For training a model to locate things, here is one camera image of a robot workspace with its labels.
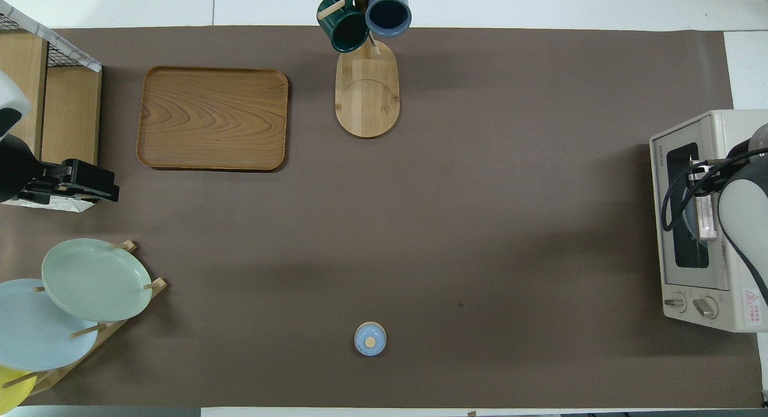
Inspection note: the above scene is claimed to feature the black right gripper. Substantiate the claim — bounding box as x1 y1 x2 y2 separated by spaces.
689 158 728 196

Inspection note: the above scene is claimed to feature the yellow plate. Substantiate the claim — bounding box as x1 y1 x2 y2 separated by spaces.
0 365 38 415

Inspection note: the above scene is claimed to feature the white marbled cloth strip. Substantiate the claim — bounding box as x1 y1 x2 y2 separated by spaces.
0 0 101 73
0 186 97 213

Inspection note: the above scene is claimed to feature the light blue racked plate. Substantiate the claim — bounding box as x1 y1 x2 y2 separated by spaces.
0 278 100 372

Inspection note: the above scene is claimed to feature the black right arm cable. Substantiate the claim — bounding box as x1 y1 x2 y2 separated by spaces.
660 147 768 232

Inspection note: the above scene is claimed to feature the pale green plate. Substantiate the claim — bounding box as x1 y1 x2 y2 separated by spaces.
41 238 153 323

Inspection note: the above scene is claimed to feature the cream toaster oven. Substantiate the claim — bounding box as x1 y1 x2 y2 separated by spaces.
649 110 768 332

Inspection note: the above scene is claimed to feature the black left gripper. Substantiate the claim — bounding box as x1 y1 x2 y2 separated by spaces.
0 135 119 203

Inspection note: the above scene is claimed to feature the wooden mug tree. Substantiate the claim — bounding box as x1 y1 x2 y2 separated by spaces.
317 0 415 139

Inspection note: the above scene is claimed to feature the blue mug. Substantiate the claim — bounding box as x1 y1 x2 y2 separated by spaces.
365 0 413 38

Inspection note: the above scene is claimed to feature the wooden serving tray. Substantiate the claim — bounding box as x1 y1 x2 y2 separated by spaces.
136 66 290 172

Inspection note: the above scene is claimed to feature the brown table mat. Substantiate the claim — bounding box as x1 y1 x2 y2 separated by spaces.
0 26 763 409

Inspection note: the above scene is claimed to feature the dark green mug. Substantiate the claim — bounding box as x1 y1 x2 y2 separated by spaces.
317 0 370 53

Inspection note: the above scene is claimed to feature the black wire basket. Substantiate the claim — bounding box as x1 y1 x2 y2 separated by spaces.
0 12 68 70

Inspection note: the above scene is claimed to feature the wooden shelf unit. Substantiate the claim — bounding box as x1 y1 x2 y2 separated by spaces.
0 30 103 202

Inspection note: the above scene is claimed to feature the wooden plate rack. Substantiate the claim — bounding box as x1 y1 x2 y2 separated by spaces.
18 240 168 397

